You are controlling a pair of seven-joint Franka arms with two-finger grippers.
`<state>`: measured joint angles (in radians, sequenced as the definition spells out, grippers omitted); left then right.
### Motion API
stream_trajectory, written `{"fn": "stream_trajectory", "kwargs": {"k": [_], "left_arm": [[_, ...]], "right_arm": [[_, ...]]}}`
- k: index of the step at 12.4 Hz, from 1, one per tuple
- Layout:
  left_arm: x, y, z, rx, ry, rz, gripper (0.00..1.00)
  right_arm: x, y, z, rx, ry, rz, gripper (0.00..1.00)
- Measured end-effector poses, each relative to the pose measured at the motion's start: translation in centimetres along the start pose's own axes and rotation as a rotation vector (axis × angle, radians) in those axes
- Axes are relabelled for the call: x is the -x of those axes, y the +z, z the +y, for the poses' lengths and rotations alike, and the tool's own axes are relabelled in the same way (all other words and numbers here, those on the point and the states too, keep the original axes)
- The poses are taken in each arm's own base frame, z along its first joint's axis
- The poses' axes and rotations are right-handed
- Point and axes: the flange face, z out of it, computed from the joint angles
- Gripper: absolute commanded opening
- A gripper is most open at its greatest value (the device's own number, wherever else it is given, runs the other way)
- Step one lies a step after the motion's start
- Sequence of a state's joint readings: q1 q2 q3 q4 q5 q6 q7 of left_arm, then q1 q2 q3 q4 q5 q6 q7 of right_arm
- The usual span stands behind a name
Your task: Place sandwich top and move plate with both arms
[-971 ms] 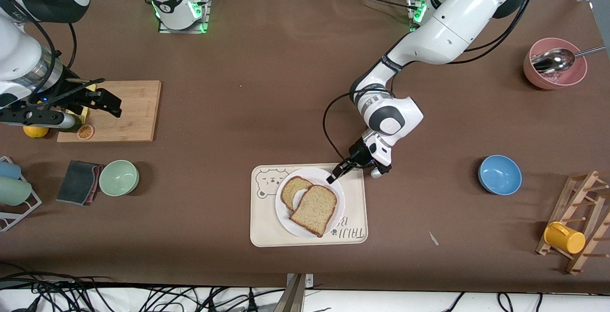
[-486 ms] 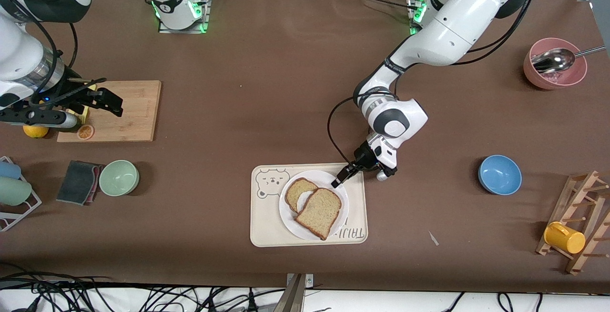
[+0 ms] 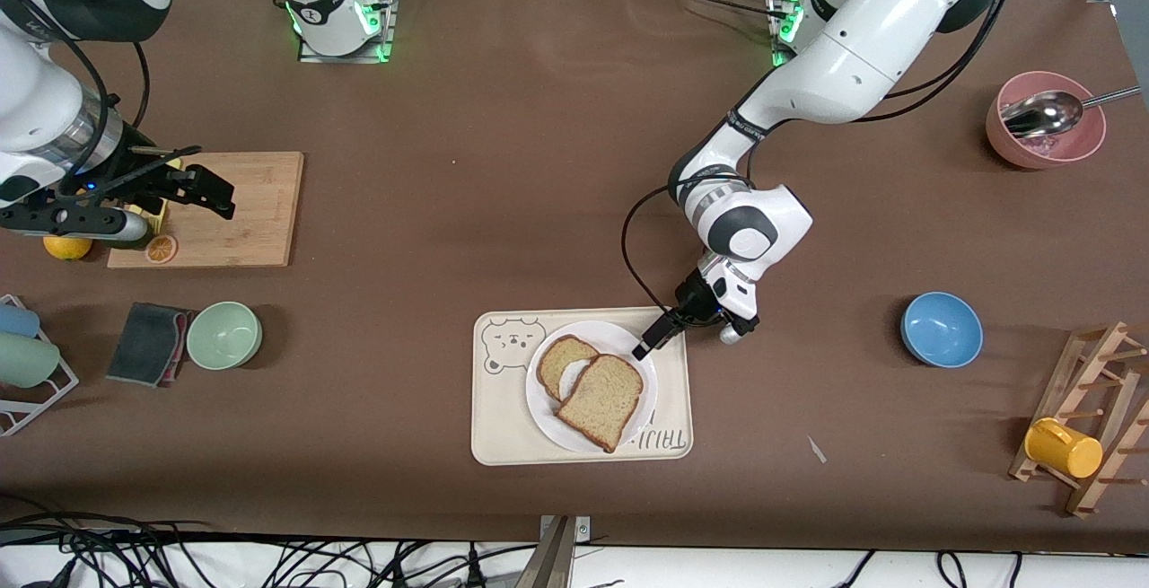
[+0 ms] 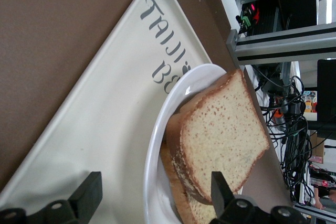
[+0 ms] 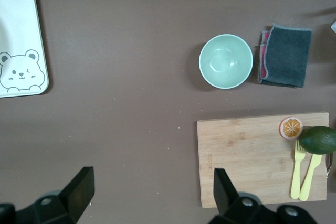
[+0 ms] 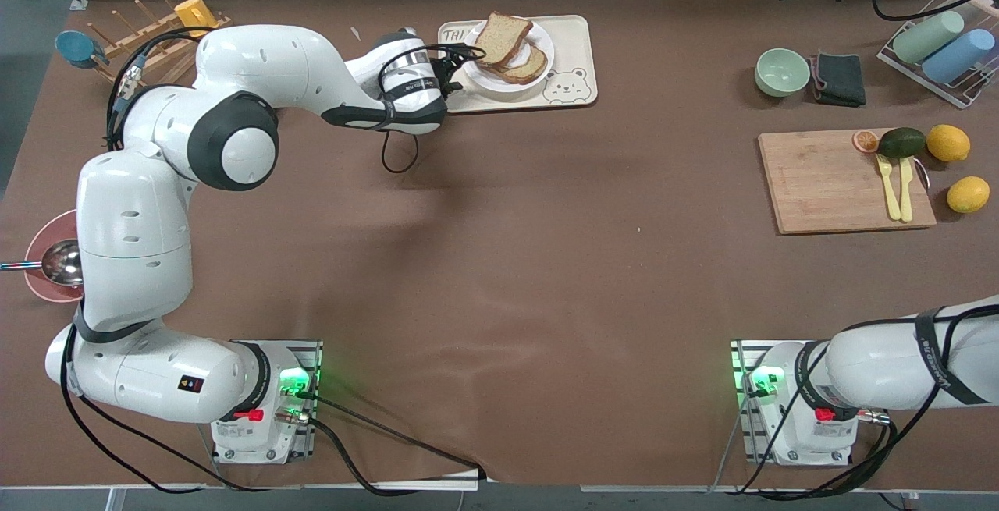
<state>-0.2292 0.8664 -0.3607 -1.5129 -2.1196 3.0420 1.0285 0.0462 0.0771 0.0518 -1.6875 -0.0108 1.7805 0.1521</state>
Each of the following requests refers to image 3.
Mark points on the large bread slice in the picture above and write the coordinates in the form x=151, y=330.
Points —
x=601, y=399

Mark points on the dark grey cloth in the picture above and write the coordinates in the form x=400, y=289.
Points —
x=144, y=341

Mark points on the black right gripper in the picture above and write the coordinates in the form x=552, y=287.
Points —
x=136, y=178

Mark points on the orange slice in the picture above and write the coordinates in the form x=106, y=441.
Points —
x=162, y=250

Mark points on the blue cup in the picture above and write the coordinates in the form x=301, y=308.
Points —
x=16, y=320

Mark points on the grey tape scrap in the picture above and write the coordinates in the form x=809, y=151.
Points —
x=816, y=449

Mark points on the cream bear print tray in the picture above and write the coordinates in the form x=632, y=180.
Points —
x=498, y=426

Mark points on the white round plate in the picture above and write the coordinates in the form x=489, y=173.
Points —
x=539, y=408

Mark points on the mint green bowl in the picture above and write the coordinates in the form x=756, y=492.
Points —
x=224, y=337

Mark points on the yellow mug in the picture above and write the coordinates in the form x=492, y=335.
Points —
x=1068, y=451

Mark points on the metal ladle spoon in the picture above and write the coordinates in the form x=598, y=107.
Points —
x=1046, y=112

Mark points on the wooden cutting board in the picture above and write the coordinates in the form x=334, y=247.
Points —
x=251, y=229

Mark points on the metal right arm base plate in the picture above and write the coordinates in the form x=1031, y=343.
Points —
x=388, y=31

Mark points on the pale green cup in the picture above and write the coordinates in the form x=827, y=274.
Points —
x=25, y=361

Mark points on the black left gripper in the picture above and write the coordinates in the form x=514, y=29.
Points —
x=693, y=298

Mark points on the green avocado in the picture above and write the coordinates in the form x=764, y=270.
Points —
x=135, y=244

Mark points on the wooden peg rack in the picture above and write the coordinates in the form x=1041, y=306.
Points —
x=1100, y=350

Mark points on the round orange-yellow citrus fruit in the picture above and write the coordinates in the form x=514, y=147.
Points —
x=67, y=250

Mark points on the metal table edge bracket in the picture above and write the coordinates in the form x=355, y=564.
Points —
x=556, y=552

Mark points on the pink bowl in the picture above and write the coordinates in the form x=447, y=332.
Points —
x=1010, y=144

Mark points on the blue bowl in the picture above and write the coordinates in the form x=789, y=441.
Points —
x=942, y=329

